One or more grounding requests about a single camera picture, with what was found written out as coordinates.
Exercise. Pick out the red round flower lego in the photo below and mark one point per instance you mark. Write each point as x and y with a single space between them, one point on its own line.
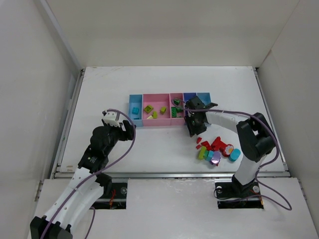
226 152

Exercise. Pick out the metal table rail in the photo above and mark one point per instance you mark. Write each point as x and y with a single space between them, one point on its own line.
178 175

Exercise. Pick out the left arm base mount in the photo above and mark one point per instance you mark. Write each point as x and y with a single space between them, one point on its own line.
114 199

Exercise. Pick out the red slope lego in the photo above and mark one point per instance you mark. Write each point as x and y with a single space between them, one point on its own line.
199 140

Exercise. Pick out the lime square lego brick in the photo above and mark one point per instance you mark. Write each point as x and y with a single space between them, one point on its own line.
162 110

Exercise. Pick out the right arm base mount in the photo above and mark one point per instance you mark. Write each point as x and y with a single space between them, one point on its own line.
227 198

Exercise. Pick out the red lego cluster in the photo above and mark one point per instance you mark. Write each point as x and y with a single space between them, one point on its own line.
216 145

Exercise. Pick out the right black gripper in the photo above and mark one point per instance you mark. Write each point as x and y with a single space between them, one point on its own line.
197 123

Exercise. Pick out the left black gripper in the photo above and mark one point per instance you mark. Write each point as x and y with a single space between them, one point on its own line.
127 130

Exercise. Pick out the lavender flower lego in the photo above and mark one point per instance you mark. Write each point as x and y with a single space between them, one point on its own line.
215 158

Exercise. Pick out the light blue bin left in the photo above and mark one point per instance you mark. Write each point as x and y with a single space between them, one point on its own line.
136 101

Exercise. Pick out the green lego row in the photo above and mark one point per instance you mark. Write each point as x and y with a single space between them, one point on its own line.
176 112

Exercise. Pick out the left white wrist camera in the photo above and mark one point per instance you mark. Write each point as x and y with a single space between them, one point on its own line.
111 119

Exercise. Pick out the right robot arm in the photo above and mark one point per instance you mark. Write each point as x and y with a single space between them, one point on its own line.
255 137

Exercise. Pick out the small pink bin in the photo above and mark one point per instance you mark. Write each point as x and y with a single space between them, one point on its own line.
176 105

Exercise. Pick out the teal lego bricks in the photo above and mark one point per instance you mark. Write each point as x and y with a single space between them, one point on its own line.
135 110

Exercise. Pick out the large pink bin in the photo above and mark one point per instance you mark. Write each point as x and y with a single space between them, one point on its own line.
157 101

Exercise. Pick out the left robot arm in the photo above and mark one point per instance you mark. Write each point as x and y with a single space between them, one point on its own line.
87 185

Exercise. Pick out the lime tall lego brick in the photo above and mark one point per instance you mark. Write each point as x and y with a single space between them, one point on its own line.
201 154

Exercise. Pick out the lime curved lego piece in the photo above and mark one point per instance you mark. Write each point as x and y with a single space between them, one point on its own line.
155 115

